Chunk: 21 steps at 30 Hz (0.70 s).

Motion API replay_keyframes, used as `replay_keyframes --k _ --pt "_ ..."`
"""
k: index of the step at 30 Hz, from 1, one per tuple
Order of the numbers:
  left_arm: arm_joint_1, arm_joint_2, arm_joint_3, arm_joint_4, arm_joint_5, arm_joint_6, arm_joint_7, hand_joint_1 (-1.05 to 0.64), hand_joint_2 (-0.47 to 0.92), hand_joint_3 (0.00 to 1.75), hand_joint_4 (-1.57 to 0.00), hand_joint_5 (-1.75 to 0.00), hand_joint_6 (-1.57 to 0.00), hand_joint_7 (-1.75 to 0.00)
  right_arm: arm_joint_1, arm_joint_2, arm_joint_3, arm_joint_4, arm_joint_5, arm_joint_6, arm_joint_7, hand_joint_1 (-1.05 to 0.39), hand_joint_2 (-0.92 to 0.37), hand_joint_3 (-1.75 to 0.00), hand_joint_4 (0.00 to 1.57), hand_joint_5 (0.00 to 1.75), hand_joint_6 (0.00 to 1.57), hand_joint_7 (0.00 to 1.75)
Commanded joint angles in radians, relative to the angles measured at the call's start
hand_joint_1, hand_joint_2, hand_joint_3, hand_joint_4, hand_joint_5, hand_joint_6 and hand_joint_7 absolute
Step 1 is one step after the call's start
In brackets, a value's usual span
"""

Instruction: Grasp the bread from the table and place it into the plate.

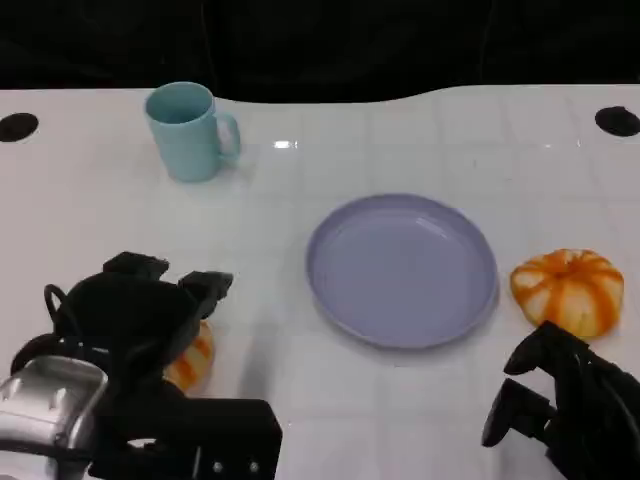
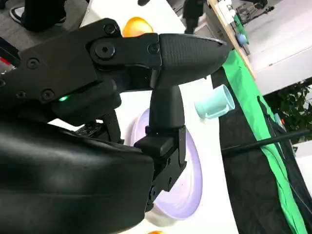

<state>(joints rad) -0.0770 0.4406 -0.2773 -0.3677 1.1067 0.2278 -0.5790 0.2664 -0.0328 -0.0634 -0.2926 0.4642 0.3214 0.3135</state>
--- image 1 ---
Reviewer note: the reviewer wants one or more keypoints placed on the pale green mug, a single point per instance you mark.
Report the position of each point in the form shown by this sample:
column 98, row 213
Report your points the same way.
column 185, row 145

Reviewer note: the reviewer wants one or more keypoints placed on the lilac plate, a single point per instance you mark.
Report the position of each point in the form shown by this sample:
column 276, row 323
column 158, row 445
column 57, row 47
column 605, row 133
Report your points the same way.
column 405, row 275

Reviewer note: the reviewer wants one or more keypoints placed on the black backdrop cloth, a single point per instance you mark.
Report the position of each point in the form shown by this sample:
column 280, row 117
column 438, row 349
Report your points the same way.
column 320, row 45

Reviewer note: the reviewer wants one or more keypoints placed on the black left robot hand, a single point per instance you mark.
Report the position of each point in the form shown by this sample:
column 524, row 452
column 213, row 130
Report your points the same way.
column 130, row 320

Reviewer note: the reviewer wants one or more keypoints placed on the black round table grommet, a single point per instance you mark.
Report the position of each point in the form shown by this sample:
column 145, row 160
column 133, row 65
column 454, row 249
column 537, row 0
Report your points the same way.
column 16, row 126
column 617, row 121

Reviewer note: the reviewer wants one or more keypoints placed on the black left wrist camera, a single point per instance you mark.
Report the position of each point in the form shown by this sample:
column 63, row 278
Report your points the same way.
column 200, row 435

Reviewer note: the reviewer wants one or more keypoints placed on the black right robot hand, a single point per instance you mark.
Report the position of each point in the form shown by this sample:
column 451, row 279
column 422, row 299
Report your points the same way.
column 595, row 415

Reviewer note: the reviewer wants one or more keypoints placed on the orange and white bread roll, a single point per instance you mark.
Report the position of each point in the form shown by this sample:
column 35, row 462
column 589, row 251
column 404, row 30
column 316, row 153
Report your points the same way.
column 195, row 357
column 570, row 290

